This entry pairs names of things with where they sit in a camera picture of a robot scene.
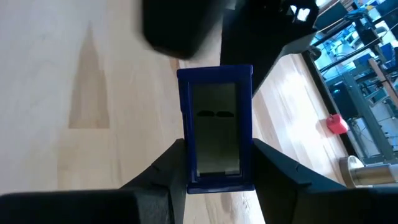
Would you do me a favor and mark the pink red wall charger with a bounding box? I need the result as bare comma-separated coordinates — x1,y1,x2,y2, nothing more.
325,113,349,135

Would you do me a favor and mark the metal bulb stand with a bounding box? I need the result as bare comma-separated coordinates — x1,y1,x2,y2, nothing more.
338,155,398,189

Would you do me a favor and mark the purple blue card case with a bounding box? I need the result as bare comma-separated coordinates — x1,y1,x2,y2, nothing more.
176,64,256,195

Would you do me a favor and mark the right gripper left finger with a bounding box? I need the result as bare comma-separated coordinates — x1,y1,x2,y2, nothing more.
0,139,188,224

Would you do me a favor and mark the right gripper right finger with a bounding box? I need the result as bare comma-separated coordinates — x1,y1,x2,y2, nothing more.
252,138,398,224

